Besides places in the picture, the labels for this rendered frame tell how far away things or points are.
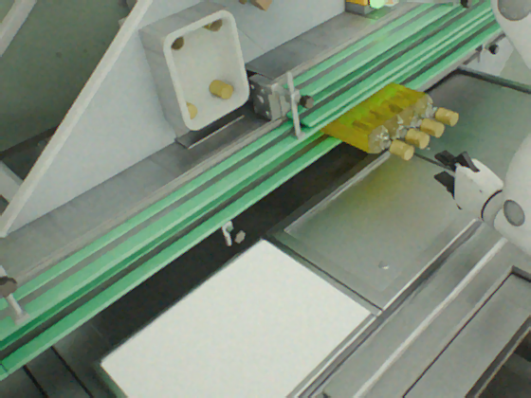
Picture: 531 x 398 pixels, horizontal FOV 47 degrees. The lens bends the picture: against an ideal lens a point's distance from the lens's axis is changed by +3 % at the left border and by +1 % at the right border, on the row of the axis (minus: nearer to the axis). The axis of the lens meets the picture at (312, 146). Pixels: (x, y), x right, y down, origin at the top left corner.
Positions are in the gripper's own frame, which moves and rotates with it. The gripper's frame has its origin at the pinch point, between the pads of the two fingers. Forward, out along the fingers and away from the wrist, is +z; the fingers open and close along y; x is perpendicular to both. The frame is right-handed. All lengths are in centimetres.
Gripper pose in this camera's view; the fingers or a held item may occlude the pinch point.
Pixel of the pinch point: (445, 168)
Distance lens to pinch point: 128.6
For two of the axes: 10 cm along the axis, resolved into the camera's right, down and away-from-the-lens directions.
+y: -1.0, -8.2, -5.7
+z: -4.8, -4.6, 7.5
